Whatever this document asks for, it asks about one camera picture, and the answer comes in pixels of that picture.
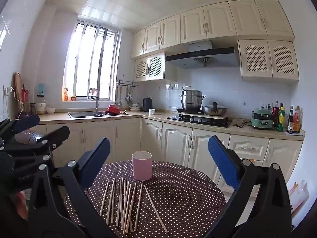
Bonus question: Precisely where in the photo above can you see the metal wok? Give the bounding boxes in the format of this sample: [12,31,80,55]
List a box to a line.
[202,102,228,116]

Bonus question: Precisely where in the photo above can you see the pile of wooden chopsticks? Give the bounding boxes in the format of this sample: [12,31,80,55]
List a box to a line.
[99,177,169,234]

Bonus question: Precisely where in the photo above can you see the wide cream lattice-door cabinet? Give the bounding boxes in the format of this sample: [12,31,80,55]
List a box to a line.
[237,40,300,83]

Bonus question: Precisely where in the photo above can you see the small cream lattice-door cabinet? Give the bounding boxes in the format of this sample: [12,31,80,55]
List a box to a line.
[134,52,166,82]

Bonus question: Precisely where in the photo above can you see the stainless steel steamer pot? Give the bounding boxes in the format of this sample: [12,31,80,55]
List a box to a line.
[179,86,207,111]

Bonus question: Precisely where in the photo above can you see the green oil bottle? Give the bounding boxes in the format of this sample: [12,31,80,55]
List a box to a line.
[277,103,286,132]

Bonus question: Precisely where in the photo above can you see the wooden cutting board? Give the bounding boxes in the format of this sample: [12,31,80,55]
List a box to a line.
[13,72,24,112]

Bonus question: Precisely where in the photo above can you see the brown polka-dot tablecloth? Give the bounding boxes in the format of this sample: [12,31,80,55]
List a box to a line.
[64,160,228,238]

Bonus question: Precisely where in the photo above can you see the cream upper wall cabinets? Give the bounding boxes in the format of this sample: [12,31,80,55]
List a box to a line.
[130,0,295,60]

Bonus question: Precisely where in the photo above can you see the green electric cooker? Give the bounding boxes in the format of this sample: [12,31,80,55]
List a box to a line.
[251,108,274,130]

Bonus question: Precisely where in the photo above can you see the red sauce bottle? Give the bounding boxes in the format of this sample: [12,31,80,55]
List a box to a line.
[272,102,280,127]

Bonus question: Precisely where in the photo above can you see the chrome sink faucet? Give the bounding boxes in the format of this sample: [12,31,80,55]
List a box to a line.
[88,88,99,114]

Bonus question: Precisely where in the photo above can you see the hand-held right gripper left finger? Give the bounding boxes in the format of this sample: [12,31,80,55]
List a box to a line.
[28,137,111,238]

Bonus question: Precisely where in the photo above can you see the silver rice cooker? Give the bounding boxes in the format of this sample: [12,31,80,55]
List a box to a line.
[14,129,50,145]

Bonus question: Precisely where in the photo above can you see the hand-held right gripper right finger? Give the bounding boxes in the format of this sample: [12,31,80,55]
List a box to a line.
[205,135,293,238]

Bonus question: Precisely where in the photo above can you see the wall utensil rack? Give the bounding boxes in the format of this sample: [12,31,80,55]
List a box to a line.
[116,80,138,88]

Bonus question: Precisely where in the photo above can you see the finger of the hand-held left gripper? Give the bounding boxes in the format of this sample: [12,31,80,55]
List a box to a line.
[0,114,40,139]
[5,125,70,165]

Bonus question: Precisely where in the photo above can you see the white paper bag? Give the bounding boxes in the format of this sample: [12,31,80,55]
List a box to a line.
[287,181,310,219]

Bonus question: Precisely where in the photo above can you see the black range hood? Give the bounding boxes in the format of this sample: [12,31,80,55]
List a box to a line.
[165,40,240,70]

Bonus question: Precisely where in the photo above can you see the black gas stove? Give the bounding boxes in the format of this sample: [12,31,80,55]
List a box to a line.
[166,114,233,128]

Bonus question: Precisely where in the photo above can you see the amber sauce bottle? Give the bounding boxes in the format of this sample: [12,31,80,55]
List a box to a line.
[293,106,303,134]

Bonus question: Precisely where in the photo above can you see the pink cup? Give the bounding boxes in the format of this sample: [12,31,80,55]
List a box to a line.
[132,151,152,181]

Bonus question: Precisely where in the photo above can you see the stainless steel sink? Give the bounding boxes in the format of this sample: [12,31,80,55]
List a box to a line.
[68,111,129,118]

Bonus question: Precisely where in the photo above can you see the dark sauce bottle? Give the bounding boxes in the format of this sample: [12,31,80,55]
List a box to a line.
[287,105,294,133]

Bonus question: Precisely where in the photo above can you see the large white-lidded jar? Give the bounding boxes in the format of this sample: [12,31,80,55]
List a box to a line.
[36,94,47,115]

